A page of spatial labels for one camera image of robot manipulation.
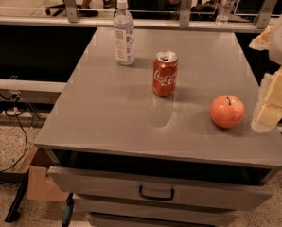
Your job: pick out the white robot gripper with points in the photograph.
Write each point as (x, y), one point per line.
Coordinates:
(268, 109)

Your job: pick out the red coca-cola can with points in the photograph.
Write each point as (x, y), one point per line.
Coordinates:
(165, 70)

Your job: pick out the red apple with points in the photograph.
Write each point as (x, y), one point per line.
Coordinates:
(227, 111)

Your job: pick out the distant clear water bottle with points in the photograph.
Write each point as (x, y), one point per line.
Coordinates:
(224, 11)

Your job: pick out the seated person right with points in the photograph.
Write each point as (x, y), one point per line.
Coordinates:
(169, 10)

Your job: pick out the clear plastic water bottle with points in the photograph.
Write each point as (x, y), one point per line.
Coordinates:
(123, 34)

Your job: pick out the grey cabinet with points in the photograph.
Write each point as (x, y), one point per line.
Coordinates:
(108, 117)

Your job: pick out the grey top drawer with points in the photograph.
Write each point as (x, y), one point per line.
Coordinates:
(124, 186)

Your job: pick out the grey drawer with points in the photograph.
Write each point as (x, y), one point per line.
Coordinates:
(153, 211)
(124, 186)

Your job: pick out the cardboard box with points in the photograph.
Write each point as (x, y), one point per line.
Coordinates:
(41, 187)

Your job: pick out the black drawer handle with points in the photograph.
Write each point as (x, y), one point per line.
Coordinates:
(156, 194)

